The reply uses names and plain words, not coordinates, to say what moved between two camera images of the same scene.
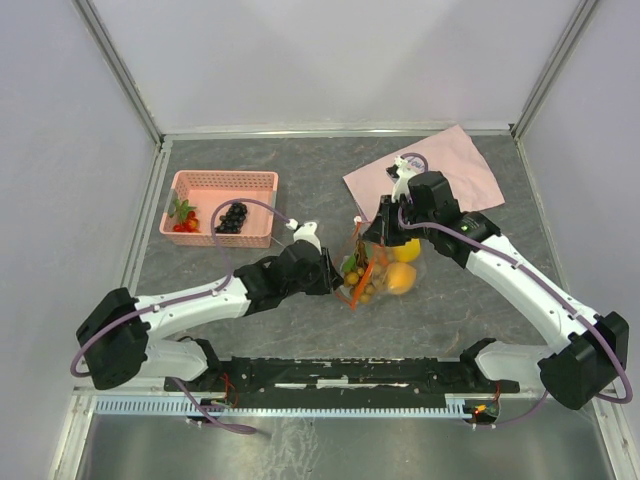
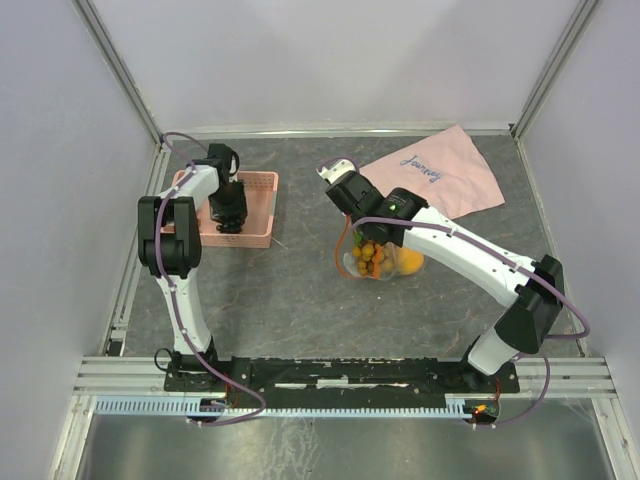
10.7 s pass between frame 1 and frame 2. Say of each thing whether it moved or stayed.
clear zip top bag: moved
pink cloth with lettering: stayed
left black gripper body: moved
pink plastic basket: stayed
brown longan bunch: moved
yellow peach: moved
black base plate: stayed
